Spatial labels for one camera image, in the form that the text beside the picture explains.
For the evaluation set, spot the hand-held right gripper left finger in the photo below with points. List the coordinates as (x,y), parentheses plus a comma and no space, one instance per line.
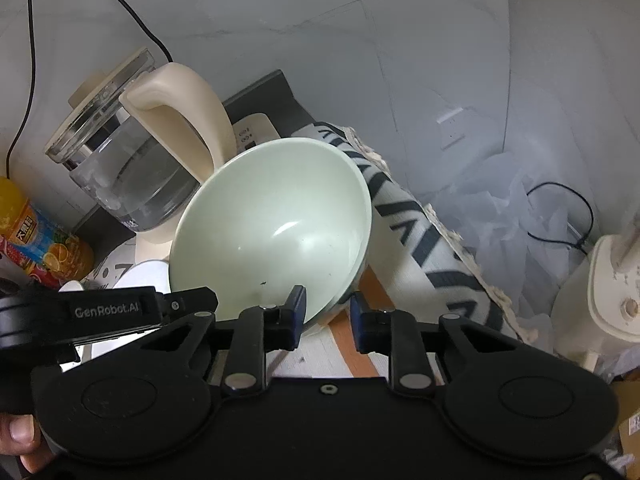
(298,310)

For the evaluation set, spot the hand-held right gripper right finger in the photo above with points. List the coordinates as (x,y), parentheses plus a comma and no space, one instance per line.
(356,317)

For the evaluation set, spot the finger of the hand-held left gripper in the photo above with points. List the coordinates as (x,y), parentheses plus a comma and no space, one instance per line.
(187,302)

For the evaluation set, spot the beige bowl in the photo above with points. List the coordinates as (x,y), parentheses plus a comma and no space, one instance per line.
(358,270)

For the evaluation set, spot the pale green bowl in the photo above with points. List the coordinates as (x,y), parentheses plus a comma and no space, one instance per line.
(270,220)

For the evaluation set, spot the person's left hand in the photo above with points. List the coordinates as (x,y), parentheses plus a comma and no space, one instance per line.
(20,432)

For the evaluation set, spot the white bowl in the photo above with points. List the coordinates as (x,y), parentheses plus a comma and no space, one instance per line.
(145,275)

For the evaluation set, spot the blue orange snack can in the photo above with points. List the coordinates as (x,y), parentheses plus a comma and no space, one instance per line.
(35,230)

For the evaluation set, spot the patterned white cloth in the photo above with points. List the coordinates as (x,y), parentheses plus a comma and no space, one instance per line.
(415,230)

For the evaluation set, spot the white plastic bags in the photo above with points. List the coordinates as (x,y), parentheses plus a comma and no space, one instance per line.
(500,195)

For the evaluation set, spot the cream plastic appliance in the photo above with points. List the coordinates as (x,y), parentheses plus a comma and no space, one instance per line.
(610,290)

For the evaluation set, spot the cardboard box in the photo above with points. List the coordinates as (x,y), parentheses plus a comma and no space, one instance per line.
(627,425)

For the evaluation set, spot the white wall socket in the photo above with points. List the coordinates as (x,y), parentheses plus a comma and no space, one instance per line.
(450,127)

